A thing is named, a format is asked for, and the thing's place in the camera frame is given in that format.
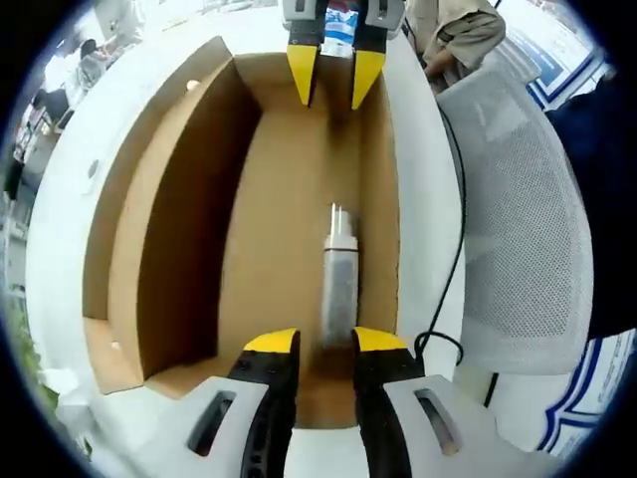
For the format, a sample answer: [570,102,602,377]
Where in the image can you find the blue wet wipes pack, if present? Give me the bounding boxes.
[322,5,360,57]

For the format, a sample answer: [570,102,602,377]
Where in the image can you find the person's dark clothing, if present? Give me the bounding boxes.
[544,64,637,340]

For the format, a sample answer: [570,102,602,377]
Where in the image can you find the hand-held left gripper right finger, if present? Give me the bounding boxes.
[350,327,548,478]

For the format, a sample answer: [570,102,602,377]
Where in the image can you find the brown cardboard shoe box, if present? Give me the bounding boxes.
[81,35,403,430]

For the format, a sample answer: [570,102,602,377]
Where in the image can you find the black cable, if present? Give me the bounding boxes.
[414,99,501,405]

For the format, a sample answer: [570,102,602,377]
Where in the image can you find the white spray bottle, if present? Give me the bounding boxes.
[319,202,363,349]

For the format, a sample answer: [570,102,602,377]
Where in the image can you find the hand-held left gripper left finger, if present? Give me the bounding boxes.
[123,327,303,478]

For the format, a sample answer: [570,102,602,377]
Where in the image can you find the grey mesh office chair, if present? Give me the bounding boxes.
[436,64,597,375]

